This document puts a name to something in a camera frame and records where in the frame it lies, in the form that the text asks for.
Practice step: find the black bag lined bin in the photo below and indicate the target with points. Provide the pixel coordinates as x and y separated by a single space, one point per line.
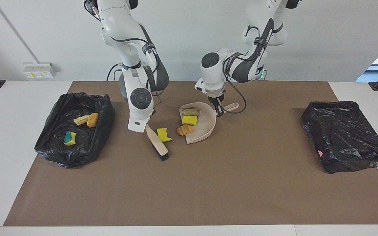
77 150

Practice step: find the white wall socket box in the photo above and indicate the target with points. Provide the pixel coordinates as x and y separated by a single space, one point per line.
38 70

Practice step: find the orange striped croissant piece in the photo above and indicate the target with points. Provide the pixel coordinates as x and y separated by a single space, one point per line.
185 130
81 120

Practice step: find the notched yellow sponge piece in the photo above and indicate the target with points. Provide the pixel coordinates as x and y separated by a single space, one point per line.
163 134

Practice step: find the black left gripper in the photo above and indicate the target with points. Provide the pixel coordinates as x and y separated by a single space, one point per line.
216 98

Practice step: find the beige hand brush black bristles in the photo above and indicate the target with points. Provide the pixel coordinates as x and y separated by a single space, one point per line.
156 142

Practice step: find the green yellow sponge piece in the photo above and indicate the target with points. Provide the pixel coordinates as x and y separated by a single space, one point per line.
189 120

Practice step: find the black bin with pink scrap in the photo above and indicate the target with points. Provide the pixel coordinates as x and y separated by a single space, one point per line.
343 137

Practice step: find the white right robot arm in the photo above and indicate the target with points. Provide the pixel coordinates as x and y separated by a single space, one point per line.
123 23

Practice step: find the pale torn bread chunk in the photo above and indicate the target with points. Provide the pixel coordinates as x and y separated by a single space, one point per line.
190 112

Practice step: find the brown table mat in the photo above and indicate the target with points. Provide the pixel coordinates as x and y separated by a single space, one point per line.
189 203

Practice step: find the beige plastic dustpan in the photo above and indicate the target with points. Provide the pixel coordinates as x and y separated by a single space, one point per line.
205 127

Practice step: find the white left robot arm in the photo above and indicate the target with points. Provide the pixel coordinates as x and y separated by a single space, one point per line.
215 75

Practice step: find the yellow sponge wedge green backing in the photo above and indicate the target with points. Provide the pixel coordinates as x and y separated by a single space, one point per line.
70 138

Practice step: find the white wall conduit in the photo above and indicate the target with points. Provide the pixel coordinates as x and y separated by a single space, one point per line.
4 16

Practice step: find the brown bread roll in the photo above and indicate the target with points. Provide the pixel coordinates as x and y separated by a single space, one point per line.
93 120

